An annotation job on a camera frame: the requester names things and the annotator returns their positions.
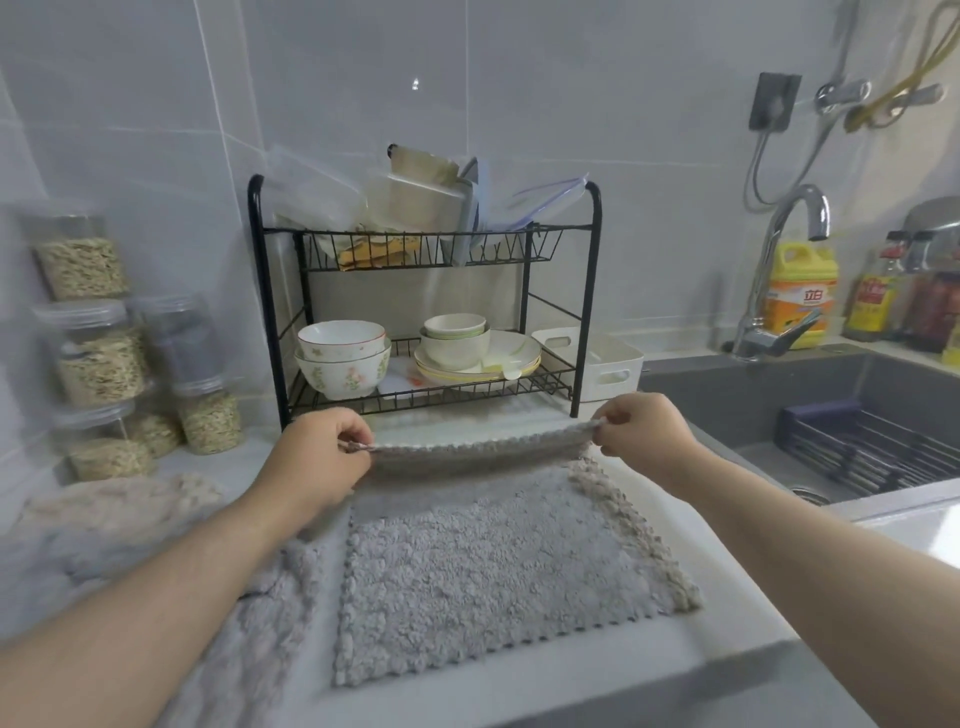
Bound person's left hand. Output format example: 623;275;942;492
247;407;374;535

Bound person's right hand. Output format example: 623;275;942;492
592;392;706;500

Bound grey checked towel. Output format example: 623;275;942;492
333;418;706;689

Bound pile of fluffy cloths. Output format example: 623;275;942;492
0;472;354;728

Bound person's right forearm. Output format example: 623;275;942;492
667;449;960;728

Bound person's left forearm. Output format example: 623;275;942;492
0;487;324;728

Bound grey kitchen sink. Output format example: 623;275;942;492
637;350;960;523

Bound white plastic basket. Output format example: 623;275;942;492
530;327;646;406

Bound small clear jar of oats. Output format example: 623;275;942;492
173;378;245;457

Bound white orange printed mat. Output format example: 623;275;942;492
378;356;444;393

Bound chrome faucet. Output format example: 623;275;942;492
731;183;832;363

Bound small bowls on plates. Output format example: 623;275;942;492
412;359;543;388

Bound pale green rice paddle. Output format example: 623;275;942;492
479;352;526;382

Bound blue sink drain rack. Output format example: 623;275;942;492
776;399;960;496

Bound clear jar grey contents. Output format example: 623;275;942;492
131;293;223;395

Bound small white bowl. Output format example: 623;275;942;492
422;312;489;340
418;327;493;372

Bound short clear plastic jar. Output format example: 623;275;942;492
52;401;185;483

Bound yellow detergent bottle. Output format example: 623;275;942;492
763;241;840;350

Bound yellow dish cloth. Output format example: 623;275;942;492
335;233;423;271

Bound yellow label sauce bottle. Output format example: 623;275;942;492
843;232;909;343

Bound blue rimmed container lid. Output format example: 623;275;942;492
487;173;590;230

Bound clear plastic food container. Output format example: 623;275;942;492
262;146;369;230

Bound grey plastic lid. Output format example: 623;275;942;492
453;157;485;268

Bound group of condiment bottles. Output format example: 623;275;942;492
903;269;960;354

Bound tan lid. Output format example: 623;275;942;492
387;143;460;189

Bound steel pot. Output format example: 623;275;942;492
896;196;960;273

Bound chrome water valve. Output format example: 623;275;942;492
815;78;873;114
888;83;945;114

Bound metal water pipe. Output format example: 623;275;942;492
824;0;864;88

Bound black wire dish rack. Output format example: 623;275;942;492
248;174;604;433

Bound grey power cable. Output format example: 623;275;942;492
742;123;838;211

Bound black wall socket with plug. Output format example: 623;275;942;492
748;71;804;133

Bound yellow gas hose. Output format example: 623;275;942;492
845;0;960;133

